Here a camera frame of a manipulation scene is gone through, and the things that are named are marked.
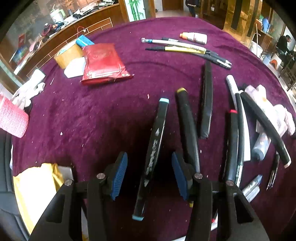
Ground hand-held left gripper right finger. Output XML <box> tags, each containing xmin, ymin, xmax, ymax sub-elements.
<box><xmin>171</xmin><ymin>152</ymin><xmax>271</xmax><ymax>241</ymax></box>

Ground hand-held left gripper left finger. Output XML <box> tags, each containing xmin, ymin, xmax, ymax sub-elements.
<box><xmin>29</xmin><ymin>152</ymin><xmax>128</xmax><ymax>241</ymax></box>

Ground black marker light-blue caps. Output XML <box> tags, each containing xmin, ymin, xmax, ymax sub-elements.
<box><xmin>132</xmin><ymin>98</ymin><xmax>170</xmax><ymax>222</ymax></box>

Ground black marker red caps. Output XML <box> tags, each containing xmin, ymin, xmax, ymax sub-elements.
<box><xmin>223</xmin><ymin>109</ymin><xmax>239</xmax><ymax>183</ymax></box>

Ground white tray yellow taped rim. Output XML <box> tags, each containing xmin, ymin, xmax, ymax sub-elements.
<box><xmin>13</xmin><ymin>163</ymin><xmax>88</xmax><ymax>241</ymax></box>

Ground black marker yellow caps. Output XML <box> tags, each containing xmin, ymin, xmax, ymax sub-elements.
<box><xmin>176</xmin><ymin>88</ymin><xmax>201</xmax><ymax>208</ymax></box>

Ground white pen with print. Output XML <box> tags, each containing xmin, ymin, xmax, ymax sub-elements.
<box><xmin>242</xmin><ymin>175</ymin><xmax>263</xmax><ymax>202</ymax></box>

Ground thin black marker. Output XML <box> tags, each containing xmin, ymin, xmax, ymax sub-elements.
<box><xmin>235</xmin><ymin>93</ymin><xmax>245</xmax><ymax>176</ymax></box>

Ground plain black marker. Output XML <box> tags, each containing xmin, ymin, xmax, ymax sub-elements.
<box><xmin>199</xmin><ymin>61</ymin><xmax>213</xmax><ymax>139</ymax></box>

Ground small white bottle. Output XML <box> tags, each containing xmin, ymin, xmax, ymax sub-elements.
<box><xmin>252</xmin><ymin>132</ymin><xmax>271</xmax><ymax>161</ymax></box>

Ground small black pen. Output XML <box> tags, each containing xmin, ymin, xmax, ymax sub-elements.
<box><xmin>266</xmin><ymin>152</ymin><xmax>280</xmax><ymax>191</ymax></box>

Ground black foam tube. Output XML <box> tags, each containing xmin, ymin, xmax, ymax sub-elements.
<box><xmin>240</xmin><ymin>91</ymin><xmax>292</xmax><ymax>168</ymax></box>

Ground white marker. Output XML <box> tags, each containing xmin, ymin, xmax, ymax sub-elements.
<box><xmin>226</xmin><ymin>75</ymin><xmax>251</xmax><ymax>161</ymax></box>

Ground black leather sofa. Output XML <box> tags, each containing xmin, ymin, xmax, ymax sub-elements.
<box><xmin>0</xmin><ymin>132</ymin><xmax>30</xmax><ymax>241</ymax></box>

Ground pale pink packet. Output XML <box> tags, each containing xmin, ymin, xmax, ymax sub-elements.
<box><xmin>245</xmin><ymin>85</ymin><xmax>296</xmax><ymax>137</ymax></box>

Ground red packet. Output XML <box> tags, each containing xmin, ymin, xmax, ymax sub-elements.
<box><xmin>80</xmin><ymin>43</ymin><xmax>134</xmax><ymax>86</ymax></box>

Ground white eraser block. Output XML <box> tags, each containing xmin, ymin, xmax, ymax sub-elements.
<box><xmin>64</xmin><ymin>57</ymin><xmax>86</xmax><ymax>78</ymax></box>

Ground bottle in pink knit sleeve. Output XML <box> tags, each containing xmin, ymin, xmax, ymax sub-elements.
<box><xmin>0</xmin><ymin>95</ymin><xmax>30</xmax><ymax>138</ymax></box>

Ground white plush toy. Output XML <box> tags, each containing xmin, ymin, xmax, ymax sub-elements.
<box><xmin>10</xmin><ymin>82</ymin><xmax>46</xmax><ymax>109</ymax></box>

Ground black pen silver tip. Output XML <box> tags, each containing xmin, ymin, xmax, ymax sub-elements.
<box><xmin>162</xmin><ymin>37</ymin><xmax>232</xmax><ymax>66</ymax></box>

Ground white card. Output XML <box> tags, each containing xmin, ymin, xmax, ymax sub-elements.
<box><xmin>29</xmin><ymin>69</ymin><xmax>45</xmax><ymax>85</ymax></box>

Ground tan packing tape roll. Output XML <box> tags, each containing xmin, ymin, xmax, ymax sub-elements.
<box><xmin>54</xmin><ymin>43</ymin><xmax>84</xmax><ymax>69</ymax></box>

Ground white pen clear tip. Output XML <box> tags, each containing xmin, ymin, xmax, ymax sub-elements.
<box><xmin>142</xmin><ymin>37</ymin><xmax>207</xmax><ymax>54</ymax></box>

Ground blue small pack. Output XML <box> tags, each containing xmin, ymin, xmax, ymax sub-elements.
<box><xmin>76</xmin><ymin>35</ymin><xmax>95</xmax><ymax>48</ymax></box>

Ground white glue bottle orange cap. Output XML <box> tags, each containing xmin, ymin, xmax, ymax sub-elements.
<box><xmin>179</xmin><ymin>32</ymin><xmax>208</xmax><ymax>45</ymax></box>

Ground wooden desk with clutter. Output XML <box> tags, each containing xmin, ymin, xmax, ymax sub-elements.
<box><xmin>0</xmin><ymin>0</ymin><xmax>130</xmax><ymax>86</ymax></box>

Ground bamboo picture panel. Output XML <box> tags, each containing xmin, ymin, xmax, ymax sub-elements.
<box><xmin>125</xmin><ymin>0</ymin><xmax>147</xmax><ymax>22</ymax></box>

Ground gold black pillar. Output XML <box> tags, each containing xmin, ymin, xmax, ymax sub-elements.
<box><xmin>223</xmin><ymin>0</ymin><xmax>264</xmax><ymax>39</ymax></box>

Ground blue kettle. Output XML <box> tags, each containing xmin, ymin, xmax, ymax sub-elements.
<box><xmin>261</xmin><ymin>17</ymin><xmax>271</xmax><ymax>33</ymax></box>

